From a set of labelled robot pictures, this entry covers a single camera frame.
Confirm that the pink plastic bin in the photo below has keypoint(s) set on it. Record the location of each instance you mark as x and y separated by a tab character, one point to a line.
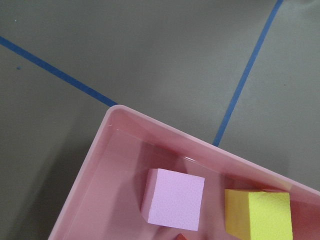
144	180

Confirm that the orange foam block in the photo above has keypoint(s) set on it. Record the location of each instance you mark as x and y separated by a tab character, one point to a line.
180	236

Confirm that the pink foam block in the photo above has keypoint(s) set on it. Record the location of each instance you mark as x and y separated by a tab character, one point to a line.
172	199

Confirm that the yellow foam block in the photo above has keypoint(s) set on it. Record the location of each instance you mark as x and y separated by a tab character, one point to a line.
258	215

